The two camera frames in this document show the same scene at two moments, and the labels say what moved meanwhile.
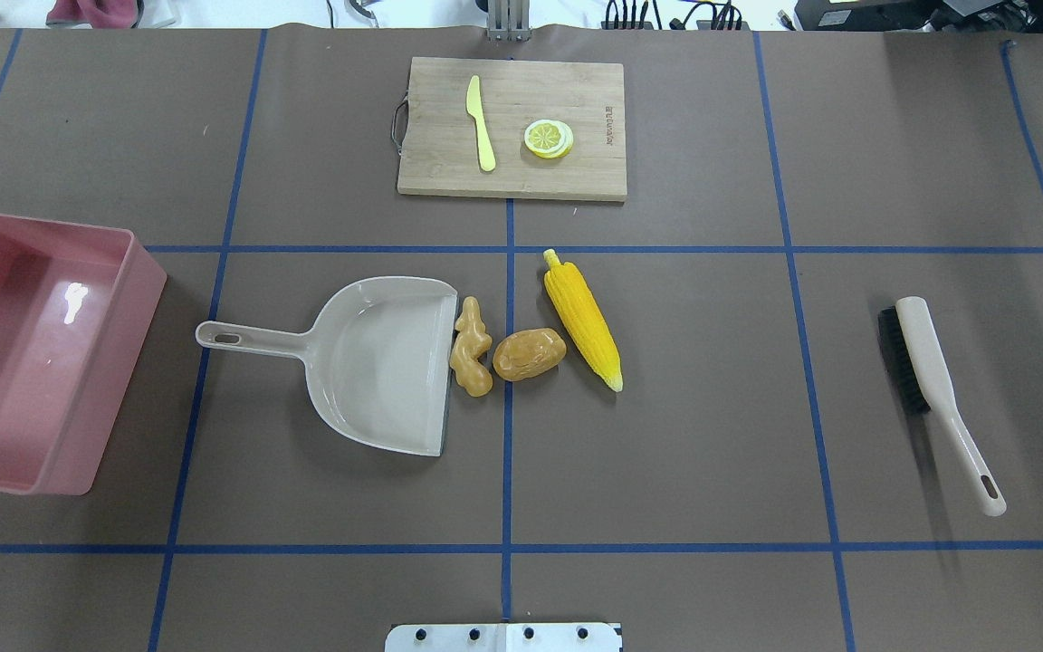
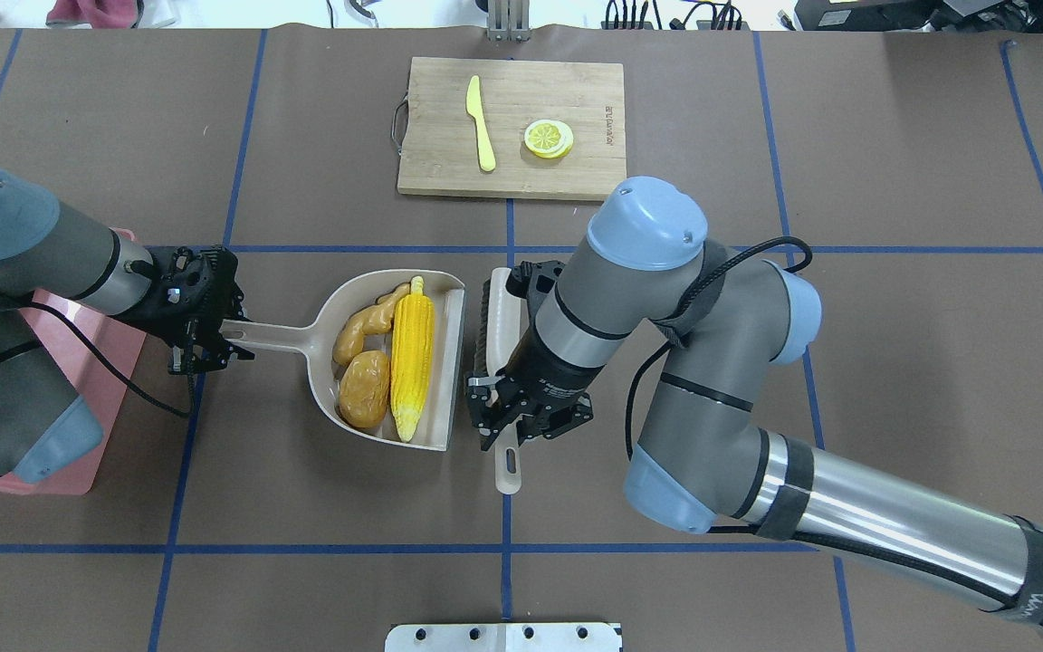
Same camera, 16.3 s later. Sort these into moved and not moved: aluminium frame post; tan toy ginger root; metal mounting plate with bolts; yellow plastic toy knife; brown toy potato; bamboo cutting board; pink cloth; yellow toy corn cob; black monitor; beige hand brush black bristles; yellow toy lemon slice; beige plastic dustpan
Moved: beige hand brush black bristles; yellow toy corn cob; tan toy ginger root; brown toy potato
Not moved: yellow toy lemon slice; pink cloth; yellow plastic toy knife; beige plastic dustpan; black monitor; aluminium frame post; bamboo cutting board; metal mounting plate with bolts
